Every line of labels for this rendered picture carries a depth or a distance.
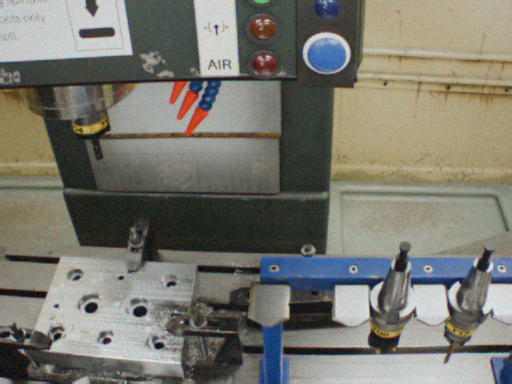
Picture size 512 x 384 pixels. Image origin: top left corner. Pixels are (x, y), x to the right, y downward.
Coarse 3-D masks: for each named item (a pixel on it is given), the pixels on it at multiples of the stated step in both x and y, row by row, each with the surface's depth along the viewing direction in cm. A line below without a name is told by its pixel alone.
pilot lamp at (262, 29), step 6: (258, 18) 41; (264, 18) 41; (252, 24) 42; (258, 24) 42; (264, 24) 42; (270, 24) 42; (252, 30) 42; (258, 30) 42; (264, 30) 42; (270, 30) 42; (258, 36) 42; (264, 36) 42; (270, 36) 42
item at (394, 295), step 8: (392, 264) 71; (408, 264) 70; (392, 272) 70; (400, 272) 70; (408, 272) 70; (384, 280) 73; (392, 280) 71; (400, 280) 70; (408, 280) 71; (384, 288) 73; (392, 288) 71; (400, 288) 71; (408, 288) 72; (384, 296) 73; (392, 296) 72; (400, 296) 72; (408, 296) 73; (384, 304) 73; (392, 304) 73; (400, 304) 73
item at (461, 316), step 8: (456, 288) 75; (448, 296) 75; (488, 296) 74; (448, 304) 75; (456, 304) 73; (488, 304) 73; (456, 312) 73; (464, 312) 72; (472, 312) 73; (480, 312) 73; (488, 312) 73; (456, 320) 74; (464, 320) 73; (472, 320) 74; (480, 320) 73
